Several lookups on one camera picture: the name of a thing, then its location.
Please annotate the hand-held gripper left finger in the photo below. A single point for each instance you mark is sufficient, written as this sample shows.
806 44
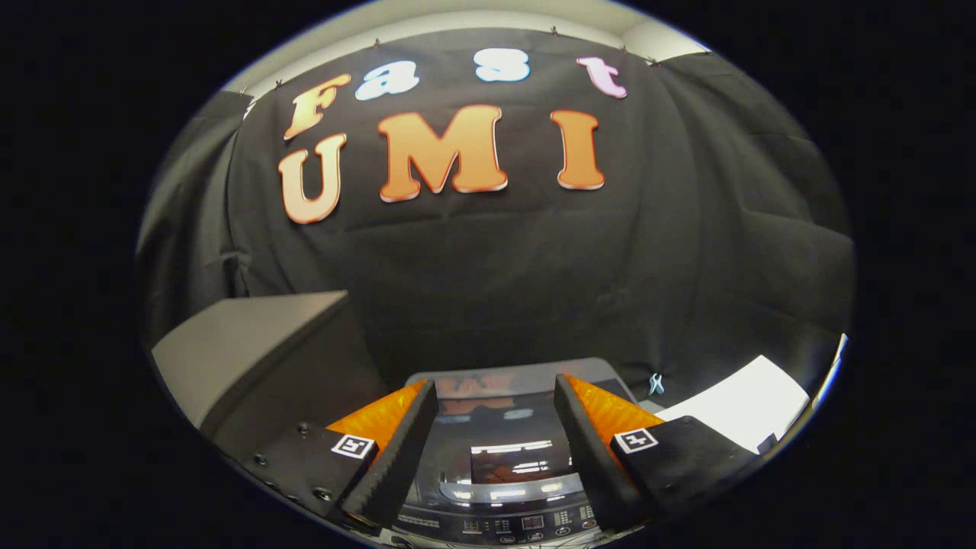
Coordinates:
396 457

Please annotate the black backdrop cloth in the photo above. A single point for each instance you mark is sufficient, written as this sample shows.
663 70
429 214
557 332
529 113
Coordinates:
686 229

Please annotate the grey washing machine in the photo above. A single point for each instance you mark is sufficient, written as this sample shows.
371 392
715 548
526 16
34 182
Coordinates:
496 526

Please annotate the dark grey stand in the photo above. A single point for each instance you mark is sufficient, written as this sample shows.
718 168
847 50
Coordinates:
244 343

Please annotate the small light blue clip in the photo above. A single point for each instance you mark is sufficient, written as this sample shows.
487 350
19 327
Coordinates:
656 383

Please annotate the white flat panel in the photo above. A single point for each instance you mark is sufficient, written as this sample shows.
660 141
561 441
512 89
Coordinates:
740 400

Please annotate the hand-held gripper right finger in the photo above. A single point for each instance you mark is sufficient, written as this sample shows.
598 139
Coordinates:
591 450

